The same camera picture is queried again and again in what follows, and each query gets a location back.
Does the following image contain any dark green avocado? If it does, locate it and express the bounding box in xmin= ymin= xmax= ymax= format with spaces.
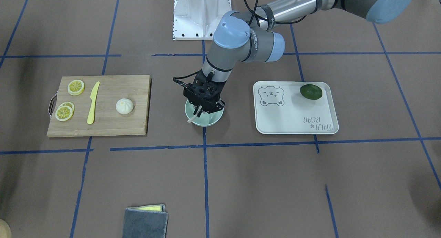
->
xmin=300 ymin=84 xmax=323 ymax=100

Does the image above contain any yellow plastic knife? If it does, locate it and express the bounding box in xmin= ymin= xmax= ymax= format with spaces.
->
xmin=87 ymin=81 xmax=100 ymax=125

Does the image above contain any lemon slice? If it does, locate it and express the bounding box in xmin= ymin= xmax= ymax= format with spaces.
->
xmin=59 ymin=102 xmax=75 ymax=111
xmin=55 ymin=105 xmax=74 ymax=122
xmin=67 ymin=79 xmax=85 ymax=96

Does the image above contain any light green bowl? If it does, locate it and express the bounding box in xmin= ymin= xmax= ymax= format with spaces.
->
xmin=185 ymin=100 xmax=224 ymax=127

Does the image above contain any lemon slice lower back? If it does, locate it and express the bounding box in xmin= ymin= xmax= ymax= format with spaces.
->
xmin=59 ymin=102 xmax=75 ymax=111

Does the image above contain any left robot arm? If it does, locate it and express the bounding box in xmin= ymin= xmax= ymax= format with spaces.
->
xmin=173 ymin=0 xmax=411 ymax=122

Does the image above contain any yellow sponge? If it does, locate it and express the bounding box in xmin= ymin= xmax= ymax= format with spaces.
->
xmin=132 ymin=205 xmax=164 ymax=211

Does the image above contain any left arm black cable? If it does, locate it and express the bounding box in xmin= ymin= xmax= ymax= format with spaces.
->
xmin=173 ymin=0 xmax=309 ymax=87

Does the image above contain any cream bear tray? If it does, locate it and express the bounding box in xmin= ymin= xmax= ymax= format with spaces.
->
xmin=253 ymin=81 xmax=340 ymax=135

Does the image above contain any white ceramic spoon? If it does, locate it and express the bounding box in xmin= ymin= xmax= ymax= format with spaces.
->
xmin=187 ymin=114 xmax=197 ymax=123

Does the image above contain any grey folded cloth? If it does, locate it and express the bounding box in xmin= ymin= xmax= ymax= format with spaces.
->
xmin=122 ymin=204 xmax=168 ymax=238

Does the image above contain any lemon slice upper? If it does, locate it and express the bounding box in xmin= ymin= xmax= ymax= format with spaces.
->
xmin=67 ymin=79 xmax=85 ymax=96

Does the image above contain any lemon slice lower front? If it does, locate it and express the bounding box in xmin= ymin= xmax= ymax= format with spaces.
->
xmin=55 ymin=105 xmax=74 ymax=122

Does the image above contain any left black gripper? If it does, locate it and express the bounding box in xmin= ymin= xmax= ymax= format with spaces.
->
xmin=183 ymin=70 xmax=226 ymax=118

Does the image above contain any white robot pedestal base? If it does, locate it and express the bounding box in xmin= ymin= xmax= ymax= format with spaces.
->
xmin=172 ymin=0 xmax=232 ymax=40

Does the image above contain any white steamed bun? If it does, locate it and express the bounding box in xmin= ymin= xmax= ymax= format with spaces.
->
xmin=115 ymin=98 xmax=134 ymax=115

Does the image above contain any wooden stand base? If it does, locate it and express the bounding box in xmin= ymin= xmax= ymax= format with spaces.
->
xmin=0 ymin=219 xmax=12 ymax=238

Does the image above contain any bamboo cutting board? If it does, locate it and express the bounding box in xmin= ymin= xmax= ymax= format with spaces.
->
xmin=47 ymin=75 xmax=151 ymax=137

